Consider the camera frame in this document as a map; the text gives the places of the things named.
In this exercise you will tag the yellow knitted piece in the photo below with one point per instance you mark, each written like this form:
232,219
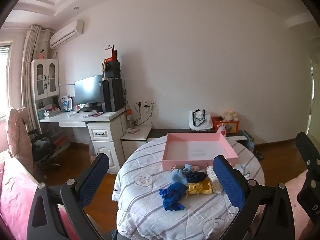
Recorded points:
197,188

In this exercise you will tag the low black-top bench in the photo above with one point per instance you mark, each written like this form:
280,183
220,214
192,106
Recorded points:
160,132

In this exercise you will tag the stack of books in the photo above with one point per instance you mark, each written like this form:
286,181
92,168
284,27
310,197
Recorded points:
50,113

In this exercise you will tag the royal blue cloth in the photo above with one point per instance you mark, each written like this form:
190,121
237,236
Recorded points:
172,195

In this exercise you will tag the black office chair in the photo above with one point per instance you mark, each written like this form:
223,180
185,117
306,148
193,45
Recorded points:
42,152

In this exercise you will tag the pink jacket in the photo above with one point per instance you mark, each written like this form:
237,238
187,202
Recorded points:
17,135

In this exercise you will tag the white tote bag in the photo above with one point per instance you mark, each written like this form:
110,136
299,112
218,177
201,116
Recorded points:
200,122

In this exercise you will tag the white wall sockets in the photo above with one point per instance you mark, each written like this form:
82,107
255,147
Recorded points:
150,104

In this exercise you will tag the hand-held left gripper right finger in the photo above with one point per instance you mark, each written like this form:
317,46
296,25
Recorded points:
230,182

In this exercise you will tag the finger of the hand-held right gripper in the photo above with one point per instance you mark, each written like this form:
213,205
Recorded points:
306,150

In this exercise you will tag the pink box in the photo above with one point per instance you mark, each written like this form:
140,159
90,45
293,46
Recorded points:
180,150

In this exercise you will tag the printed baby cloth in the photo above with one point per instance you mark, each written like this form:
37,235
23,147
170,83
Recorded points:
242,171

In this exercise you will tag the orange bottle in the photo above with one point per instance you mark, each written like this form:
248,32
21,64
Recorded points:
128,115

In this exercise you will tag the red toy box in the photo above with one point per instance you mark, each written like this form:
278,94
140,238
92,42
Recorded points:
232,127

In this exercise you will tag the blue and white package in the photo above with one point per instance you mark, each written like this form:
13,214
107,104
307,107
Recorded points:
65,103

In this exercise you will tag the small pink packet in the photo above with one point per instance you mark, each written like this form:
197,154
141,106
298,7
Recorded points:
132,131

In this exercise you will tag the blue boxes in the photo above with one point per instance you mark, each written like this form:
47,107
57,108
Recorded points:
249,140

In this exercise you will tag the black computer tower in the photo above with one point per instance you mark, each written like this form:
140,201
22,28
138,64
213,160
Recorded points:
110,97

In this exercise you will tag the pink bed blanket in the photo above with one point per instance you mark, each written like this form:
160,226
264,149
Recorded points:
15,197

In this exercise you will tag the round table with striped cloth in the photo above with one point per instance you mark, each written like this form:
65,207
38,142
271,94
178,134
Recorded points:
140,160

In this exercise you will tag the black box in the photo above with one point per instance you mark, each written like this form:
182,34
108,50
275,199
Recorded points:
112,70

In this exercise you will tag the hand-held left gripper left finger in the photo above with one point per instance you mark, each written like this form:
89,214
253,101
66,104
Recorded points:
95,177

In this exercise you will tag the beige curtain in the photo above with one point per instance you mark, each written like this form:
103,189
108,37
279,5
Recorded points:
28,80

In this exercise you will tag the white plush toy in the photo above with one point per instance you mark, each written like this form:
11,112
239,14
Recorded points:
230,116

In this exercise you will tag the navy knitted piece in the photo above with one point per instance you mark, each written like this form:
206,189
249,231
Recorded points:
195,177

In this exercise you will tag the small doll figurine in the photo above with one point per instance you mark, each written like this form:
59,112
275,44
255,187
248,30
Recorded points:
42,54

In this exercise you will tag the pale pink flowered quilt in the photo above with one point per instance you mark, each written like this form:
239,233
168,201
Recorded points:
293,195

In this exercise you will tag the black keyboard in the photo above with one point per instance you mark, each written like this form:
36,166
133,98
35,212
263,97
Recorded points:
87,110

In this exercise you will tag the bag of cotton swabs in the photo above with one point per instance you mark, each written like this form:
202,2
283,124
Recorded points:
212,180

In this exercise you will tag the white air conditioner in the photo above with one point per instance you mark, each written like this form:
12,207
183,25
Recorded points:
65,36

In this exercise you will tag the white desk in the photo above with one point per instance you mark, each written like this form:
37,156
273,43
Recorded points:
105,152

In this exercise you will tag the black computer monitor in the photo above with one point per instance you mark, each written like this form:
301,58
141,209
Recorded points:
87,90

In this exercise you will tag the white glass-door cabinet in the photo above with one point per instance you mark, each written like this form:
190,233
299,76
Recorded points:
40,90

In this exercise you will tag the light blue cloth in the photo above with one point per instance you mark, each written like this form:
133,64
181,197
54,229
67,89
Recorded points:
177,177

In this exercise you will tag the pink plush toy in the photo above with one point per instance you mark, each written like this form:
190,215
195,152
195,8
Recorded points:
221,130

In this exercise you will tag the window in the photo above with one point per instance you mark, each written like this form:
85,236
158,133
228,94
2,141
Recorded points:
3,80

